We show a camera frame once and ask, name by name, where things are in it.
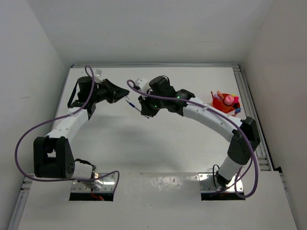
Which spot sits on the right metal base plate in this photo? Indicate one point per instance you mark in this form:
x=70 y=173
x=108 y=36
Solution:
x=207 y=184

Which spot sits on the metal base plate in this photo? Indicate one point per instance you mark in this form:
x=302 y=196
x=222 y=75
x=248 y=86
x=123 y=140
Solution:
x=207 y=184
x=103 y=185

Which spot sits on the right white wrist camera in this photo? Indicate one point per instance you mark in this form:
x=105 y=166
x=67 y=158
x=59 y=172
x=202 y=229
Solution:
x=142 y=85

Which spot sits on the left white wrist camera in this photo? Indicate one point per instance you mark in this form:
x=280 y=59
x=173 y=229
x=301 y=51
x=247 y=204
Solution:
x=97 y=74

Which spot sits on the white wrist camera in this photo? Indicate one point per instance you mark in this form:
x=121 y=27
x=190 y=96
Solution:
x=142 y=85
x=97 y=74

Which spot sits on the blue capped white pen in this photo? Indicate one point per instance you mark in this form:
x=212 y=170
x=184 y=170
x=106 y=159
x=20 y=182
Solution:
x=234 y=112

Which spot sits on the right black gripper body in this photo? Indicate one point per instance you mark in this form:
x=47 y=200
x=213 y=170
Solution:
x=152 y=105

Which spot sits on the blue ballpoint pen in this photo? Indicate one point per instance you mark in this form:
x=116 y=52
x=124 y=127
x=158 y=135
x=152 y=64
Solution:
x=134 y=107

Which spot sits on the orange divided container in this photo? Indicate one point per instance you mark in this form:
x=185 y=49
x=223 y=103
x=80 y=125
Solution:
x=219 y=105

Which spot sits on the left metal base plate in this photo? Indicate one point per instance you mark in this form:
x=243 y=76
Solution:
x=103 y=185

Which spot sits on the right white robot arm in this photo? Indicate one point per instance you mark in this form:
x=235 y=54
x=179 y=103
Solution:
x=242 y=134

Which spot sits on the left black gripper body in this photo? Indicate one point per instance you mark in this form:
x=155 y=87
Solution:
x=105 y=91

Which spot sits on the grey orange marker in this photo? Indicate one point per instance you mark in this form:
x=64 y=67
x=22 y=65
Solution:
x=220 y=95

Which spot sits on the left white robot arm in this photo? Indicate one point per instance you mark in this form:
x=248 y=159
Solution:
x=53 y=157

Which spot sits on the pink glue bottle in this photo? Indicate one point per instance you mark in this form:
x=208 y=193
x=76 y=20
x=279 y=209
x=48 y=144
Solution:
x=229 y=100

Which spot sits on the pink black highlighter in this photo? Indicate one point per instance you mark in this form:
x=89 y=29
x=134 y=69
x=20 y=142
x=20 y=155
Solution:
x=236 y=102

